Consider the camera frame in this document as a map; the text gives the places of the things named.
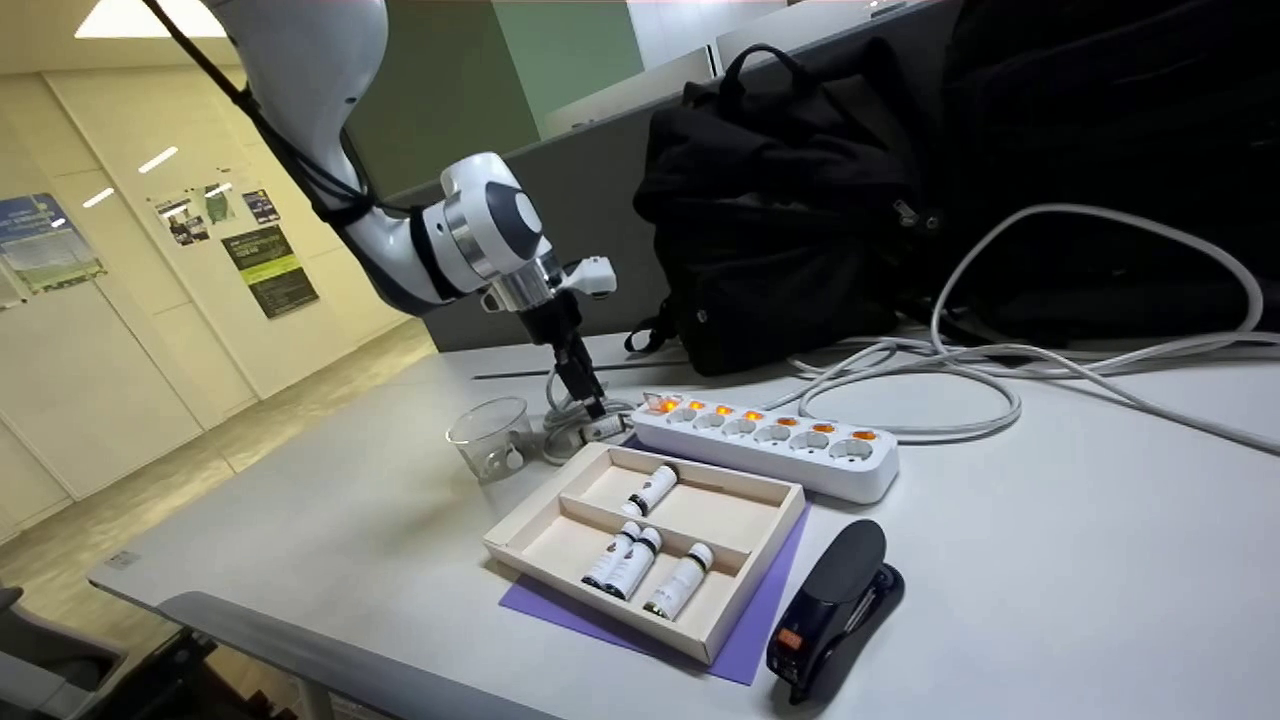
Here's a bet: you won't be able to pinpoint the small white bottle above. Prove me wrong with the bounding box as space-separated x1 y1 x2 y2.
641 541 716 625
604 524 669 603
634 461 684 519
580 518 642 592

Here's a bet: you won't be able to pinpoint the clear plastic cup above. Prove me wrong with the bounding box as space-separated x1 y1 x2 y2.
438 394 535 487

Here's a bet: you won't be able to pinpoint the blue green wall poster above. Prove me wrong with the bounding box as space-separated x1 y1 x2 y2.
0 193 107 300

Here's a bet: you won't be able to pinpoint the dark green wall poster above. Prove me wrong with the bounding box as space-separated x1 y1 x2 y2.
214 220 324 326

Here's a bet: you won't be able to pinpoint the black backpack with top handle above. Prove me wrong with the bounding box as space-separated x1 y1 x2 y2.
618 38 937 379

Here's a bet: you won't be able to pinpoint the small wall notice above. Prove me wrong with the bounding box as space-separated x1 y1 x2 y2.
155 196 212 249
241 185 285 230
201 182 241 230

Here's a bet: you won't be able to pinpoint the thick white power cable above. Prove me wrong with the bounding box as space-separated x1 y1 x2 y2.
791 201 1280 454

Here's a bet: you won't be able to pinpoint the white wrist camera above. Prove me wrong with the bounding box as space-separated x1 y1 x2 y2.
554 254 618 300

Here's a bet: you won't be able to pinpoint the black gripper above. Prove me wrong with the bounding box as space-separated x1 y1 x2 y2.
517 284 613 409

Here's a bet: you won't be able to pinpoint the white power strip orange switches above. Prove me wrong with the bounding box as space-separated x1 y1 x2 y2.
624 389 904 511

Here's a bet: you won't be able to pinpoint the ceiling panel light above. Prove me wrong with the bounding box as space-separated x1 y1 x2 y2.
72 0 233 46

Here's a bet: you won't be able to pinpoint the thin white cable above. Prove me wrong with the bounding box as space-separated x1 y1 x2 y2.
795 332 1280 461

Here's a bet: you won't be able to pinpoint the wooden compartment tray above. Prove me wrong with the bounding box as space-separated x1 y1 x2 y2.
479 437 810 667

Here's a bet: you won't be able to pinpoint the purple mat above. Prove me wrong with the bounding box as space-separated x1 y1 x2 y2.
496 504 815 692

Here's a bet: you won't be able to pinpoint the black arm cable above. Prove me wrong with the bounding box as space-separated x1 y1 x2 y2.
140 0 385 231

